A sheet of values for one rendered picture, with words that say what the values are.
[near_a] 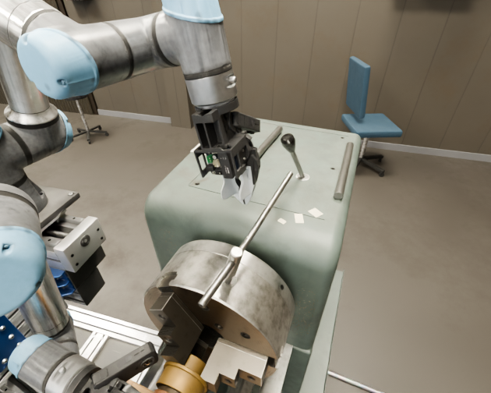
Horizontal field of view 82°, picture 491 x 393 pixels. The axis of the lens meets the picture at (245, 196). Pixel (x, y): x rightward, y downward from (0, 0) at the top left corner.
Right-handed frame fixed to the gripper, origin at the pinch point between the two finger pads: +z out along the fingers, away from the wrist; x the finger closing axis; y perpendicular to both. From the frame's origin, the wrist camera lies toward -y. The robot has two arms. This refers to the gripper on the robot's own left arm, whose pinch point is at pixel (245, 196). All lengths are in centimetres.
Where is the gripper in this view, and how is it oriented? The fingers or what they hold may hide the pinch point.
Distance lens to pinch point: 58.0
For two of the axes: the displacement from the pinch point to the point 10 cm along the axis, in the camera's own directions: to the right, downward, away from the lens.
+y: -3.8, 5.6, -7.3
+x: 9.0, 0.5, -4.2
